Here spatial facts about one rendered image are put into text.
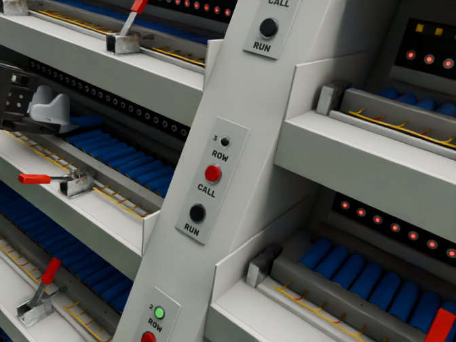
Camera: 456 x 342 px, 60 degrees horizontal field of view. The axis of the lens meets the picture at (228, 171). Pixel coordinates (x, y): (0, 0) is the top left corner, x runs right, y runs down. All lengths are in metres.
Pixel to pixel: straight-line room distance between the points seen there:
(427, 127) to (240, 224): 0.19
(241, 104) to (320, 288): 0.20
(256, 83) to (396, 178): 0.15
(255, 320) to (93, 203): 0.26
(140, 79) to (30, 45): 0.24
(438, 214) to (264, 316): 0.18
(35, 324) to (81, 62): 0.36
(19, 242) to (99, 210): 0.24
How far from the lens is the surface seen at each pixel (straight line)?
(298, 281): 0.43
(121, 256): 0.48
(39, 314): 0.64
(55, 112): 0.64
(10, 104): 0.60
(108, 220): 0.50
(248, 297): 0.42
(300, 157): 0.36
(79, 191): 0.56
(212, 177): 0.39
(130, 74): 0.49
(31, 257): 0.72
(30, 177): 0.51
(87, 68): 0.56
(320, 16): 0.38
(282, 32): 0.39
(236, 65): 0.40
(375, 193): 0.35
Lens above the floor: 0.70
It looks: 8 degrees down
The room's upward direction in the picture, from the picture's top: 21 degrees clockwise
